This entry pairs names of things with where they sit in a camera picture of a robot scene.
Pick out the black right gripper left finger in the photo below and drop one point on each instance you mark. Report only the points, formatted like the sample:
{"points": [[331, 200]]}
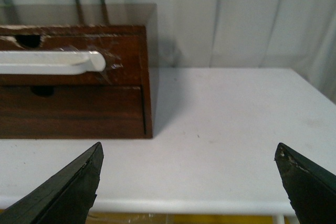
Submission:
{"points": [[65, 197]]}

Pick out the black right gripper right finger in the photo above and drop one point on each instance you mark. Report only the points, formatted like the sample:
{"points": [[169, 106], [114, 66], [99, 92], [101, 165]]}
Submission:
{"points": [[310, 187]]}

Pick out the white metal drawer handle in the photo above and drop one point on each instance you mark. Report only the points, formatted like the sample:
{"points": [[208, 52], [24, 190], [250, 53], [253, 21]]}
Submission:
{"points": [[51, 62]]}

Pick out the brown wooden drawer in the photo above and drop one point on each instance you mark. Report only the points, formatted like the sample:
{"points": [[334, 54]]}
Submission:
{"points": [[72, 112], [126, 46]]}

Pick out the brown wooden drawer cabinet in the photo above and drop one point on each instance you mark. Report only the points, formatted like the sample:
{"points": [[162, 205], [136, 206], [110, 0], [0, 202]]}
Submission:
{"points": [[24, 26]]}

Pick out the clear adhesive tape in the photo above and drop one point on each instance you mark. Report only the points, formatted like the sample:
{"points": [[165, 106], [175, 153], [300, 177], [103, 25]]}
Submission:
{"points": [[113, 61]]}

